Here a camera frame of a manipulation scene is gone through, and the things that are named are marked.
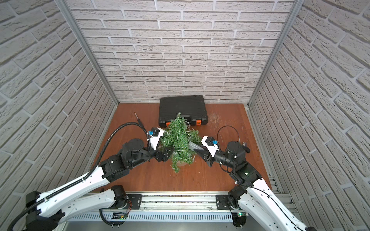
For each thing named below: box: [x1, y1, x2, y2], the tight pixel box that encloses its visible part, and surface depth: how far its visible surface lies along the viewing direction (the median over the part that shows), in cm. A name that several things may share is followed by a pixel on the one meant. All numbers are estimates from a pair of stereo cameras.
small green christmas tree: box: [160, 111, 202, 173], surface depth 66 cm
